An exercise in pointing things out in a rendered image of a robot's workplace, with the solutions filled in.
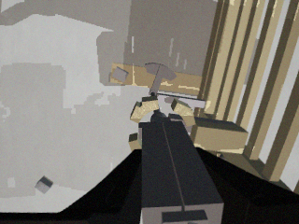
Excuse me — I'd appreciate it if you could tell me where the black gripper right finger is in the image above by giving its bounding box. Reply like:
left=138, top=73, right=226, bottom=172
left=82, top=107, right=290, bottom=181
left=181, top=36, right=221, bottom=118
left=196, top=147, right=299, bottom=224

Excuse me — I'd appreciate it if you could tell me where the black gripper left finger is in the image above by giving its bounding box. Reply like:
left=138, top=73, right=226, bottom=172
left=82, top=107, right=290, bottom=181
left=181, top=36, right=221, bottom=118
left=0, top=149, right=142, bottom=224

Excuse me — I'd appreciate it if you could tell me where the small grey cube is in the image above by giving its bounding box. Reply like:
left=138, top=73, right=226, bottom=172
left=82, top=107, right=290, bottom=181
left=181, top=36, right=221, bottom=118
left=35, top=176, right=52, bottom=194

